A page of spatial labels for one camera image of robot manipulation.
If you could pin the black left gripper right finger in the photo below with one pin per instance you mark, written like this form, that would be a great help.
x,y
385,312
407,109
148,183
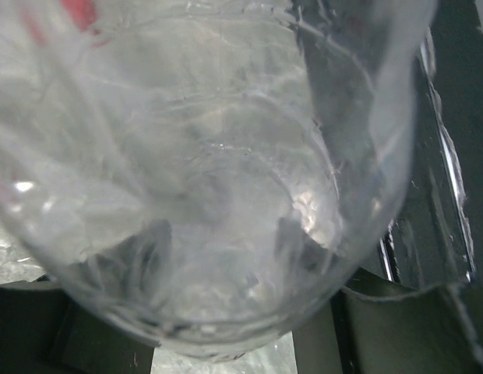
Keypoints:
x,y
373,325

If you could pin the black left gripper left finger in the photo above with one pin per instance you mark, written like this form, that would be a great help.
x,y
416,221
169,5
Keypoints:
x,y
42,330

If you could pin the clear plastic bottle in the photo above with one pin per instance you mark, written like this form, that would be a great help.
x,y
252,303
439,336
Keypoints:
x,y
204,175

